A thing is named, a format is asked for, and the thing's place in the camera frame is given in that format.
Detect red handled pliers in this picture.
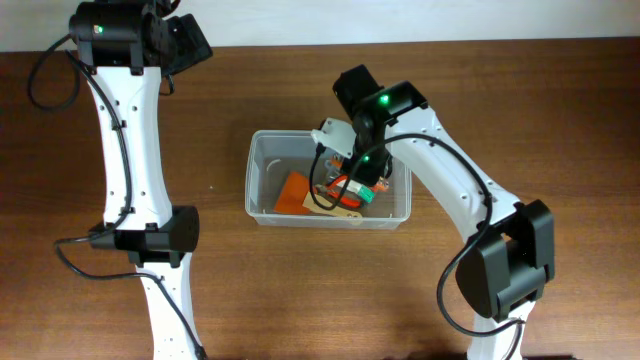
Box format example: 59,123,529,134
315,175,363,209

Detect orange socket bit rail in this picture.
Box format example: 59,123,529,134
325,153,393,195

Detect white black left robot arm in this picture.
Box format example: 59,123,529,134
69,1,213,359

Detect orange scraper wooden handle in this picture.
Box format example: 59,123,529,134
274,172,362,219

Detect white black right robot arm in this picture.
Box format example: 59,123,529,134
311,65,555,359

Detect clear plastic container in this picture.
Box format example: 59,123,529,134
245,130,412,230

